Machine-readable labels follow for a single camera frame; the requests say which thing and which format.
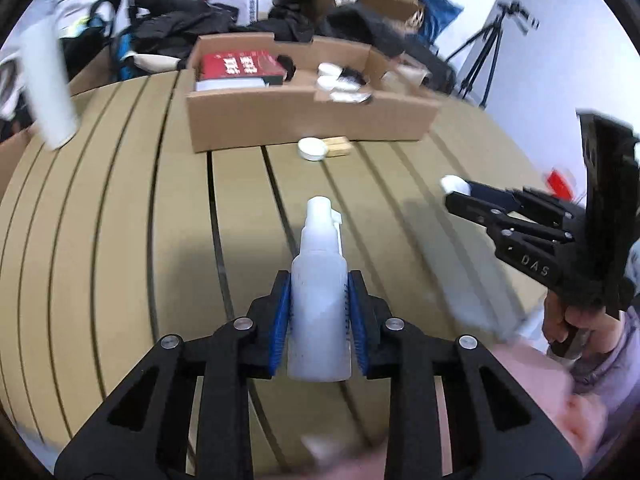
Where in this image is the small wooden block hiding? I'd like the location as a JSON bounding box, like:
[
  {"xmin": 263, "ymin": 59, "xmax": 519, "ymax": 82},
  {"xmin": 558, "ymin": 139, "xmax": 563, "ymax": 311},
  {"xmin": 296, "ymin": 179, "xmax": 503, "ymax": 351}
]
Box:
[{"xmin": 322, "ymin": 136, "xmax": 352, "ymax": 157}]

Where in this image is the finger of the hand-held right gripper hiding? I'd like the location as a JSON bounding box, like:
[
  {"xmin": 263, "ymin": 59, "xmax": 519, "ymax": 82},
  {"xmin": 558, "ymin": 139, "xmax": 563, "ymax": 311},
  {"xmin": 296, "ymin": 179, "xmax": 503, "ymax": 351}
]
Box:
[
  {"xmin": 462, "ymin": 180, "xmax": 581, "ymax": 228},
  {"xmin": 444, "ymin": 192, "xmax": 576, "ymax": 246}
]

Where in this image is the shallow cardboard tray box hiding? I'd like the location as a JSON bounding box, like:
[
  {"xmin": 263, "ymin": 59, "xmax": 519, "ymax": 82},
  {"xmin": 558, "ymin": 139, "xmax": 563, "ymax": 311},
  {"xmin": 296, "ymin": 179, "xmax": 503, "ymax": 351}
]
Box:
[{"xmin": 185, "ymin": 32, "xmax": 441, "ymax": 153}]

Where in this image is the white thermos bottle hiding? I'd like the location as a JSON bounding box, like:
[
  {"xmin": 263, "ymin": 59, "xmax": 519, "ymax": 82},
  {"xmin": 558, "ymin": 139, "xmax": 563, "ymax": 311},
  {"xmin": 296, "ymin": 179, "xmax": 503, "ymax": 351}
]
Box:
[{"xmin": 17, "ymin": 22, "xmax": 81, "ymax": 150}]

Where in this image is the black tripod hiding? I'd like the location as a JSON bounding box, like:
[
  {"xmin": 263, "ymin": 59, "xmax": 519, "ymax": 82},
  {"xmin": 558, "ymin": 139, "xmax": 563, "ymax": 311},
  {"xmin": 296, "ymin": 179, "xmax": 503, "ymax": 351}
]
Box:
[{"xmin": 445, "ymin": 7, "xmax": 506, "ymax": 108}]

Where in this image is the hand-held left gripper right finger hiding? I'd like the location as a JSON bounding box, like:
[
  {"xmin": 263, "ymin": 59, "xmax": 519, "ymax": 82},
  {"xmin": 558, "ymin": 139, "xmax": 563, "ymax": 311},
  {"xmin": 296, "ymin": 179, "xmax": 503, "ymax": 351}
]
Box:
[{"xmin": 347, "ymin": 270, "xmax": 586, "ymax": 480}]

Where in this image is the red printed box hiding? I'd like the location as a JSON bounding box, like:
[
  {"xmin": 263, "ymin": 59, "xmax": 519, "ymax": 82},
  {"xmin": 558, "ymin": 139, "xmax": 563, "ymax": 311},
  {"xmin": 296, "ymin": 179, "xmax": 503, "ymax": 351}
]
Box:
[{"xmin": 200, "ymin": 50, "xmax": 287, "ymax": 86}]

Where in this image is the pink jacket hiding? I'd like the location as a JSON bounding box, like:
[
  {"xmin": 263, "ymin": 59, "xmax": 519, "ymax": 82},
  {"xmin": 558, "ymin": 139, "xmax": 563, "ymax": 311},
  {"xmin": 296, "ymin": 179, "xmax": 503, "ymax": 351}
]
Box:
[{"xmin": 300, "ymin": 340, "xmax": 608, "ymax": 480}]

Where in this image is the person's right forearm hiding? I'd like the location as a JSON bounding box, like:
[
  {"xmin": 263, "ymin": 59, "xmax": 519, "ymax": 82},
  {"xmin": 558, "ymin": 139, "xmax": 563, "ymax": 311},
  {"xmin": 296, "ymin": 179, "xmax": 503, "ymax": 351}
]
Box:
[{"xmin": 570, "ymin": 305, "xmax": 640, "ymax": 411}]

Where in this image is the white round lid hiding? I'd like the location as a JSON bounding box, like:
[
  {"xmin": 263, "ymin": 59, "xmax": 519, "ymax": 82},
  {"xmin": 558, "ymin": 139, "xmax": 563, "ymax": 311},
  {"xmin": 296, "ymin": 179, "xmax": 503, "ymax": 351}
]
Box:
[{"xmin": 297, "ymin": 137, "xmax": 328, "ymax": 162}]

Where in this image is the blue bag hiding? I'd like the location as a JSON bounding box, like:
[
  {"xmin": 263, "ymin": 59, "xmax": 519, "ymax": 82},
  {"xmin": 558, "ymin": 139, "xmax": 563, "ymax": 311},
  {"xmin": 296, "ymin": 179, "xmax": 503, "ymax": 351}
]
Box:
[{"xmin": 415, "ymin": 0, "xmax": 463, "ymax": 46}]

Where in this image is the open cardboard box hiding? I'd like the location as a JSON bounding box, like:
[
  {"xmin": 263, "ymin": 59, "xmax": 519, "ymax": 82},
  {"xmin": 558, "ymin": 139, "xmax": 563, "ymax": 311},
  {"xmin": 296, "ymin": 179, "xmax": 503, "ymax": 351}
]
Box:
[{"xmin": 305, "ymin": 0, "xmax": 426, "ymax": 26}]

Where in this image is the printed appliance box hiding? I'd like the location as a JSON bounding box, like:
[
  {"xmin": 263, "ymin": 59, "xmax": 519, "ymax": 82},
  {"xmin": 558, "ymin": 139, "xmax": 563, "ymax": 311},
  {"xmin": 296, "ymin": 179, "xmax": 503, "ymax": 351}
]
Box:
[{"xmin": 197, "ymin": 0, "xmax": 261, "ymax": 26}]

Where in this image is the person's right hand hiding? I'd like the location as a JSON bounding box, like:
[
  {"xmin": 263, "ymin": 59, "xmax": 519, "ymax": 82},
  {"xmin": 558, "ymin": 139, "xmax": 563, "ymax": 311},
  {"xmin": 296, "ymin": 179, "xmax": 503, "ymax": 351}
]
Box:
[{"xmin": 542, "ymin": 292, "xmax": 626, "ymax": 361}]

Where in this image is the white spray bottle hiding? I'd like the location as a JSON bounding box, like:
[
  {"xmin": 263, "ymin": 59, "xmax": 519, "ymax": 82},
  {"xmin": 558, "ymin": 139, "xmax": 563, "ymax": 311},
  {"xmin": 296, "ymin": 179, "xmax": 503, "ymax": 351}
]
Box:
[{"xmin": 286, "ymin": 196, "xmax": 353, "ymax": 382}]

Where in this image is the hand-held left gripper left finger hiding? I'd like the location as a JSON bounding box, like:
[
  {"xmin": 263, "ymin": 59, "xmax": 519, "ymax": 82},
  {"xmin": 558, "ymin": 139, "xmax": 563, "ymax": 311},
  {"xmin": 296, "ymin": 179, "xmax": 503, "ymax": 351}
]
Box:
[{"xmin": 54, "ymin": 270, "xmax": 293, "ymax": 480}]

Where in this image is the black clothes pile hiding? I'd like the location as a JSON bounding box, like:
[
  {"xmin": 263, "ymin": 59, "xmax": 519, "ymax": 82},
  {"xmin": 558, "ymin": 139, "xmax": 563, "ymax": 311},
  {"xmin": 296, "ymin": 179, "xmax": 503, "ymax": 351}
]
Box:
[{"xmin": 135, "ymin": 2, "xmax": 456, "ymax": 93}]

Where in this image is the red bucket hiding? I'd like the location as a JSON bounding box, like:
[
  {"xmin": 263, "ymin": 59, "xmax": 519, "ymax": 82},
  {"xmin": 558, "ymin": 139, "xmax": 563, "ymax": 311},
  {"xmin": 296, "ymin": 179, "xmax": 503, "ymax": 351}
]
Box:
[{"xmin": 546, "ymin": 170, "xmax": 576, "ymax": 198}]

